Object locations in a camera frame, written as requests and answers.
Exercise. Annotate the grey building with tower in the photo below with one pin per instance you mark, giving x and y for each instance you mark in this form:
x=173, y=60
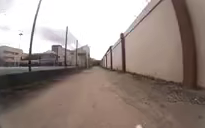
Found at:
x=50, y=57

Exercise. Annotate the white building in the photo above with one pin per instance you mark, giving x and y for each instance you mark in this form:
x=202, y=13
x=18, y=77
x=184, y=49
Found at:
x=83, y=55

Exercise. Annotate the dark pole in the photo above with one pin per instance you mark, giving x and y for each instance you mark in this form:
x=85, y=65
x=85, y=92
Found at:
x=76, y=53
x=66, y=46

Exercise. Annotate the cream wall with brown posts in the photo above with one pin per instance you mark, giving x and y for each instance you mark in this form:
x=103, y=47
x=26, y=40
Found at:
x=150, y=43

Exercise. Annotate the street lamp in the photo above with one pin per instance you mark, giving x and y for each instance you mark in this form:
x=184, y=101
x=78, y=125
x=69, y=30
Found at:
x=20, y=38

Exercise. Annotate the gravel strip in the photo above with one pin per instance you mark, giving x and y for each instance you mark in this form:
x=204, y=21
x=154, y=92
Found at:
x=183, y=96

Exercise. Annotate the tall curved pole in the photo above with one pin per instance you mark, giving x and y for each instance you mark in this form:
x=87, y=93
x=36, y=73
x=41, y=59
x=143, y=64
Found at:
x=32, y=36

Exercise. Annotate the low dark wall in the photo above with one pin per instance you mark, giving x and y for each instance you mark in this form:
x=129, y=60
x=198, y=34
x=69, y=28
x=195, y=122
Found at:
x=30, y=77

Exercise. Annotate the brown dirt path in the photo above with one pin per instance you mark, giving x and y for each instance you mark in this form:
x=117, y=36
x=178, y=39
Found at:
x=86, y=100

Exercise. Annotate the pale low building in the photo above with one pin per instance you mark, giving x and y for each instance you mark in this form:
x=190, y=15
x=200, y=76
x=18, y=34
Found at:
x=8, y=55

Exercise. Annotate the robot's own part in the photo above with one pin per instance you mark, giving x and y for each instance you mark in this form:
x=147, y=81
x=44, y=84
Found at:
x=139, y=126

